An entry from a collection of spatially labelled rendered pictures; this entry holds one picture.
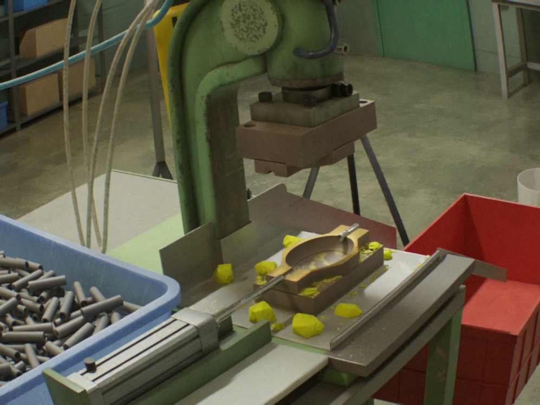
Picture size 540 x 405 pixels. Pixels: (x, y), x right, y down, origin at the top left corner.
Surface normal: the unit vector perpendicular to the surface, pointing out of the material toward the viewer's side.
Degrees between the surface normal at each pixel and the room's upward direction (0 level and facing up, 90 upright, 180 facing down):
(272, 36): 90
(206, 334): 90
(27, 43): 90
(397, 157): 0
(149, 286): 81
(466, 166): 0
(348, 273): 90
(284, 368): 0
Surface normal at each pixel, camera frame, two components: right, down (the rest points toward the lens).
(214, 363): 0.80, 0.15
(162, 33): -0.24, 0.37
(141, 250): -0.09, -0.93
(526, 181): 0.50, 0.22
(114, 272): -0.62, 0.19
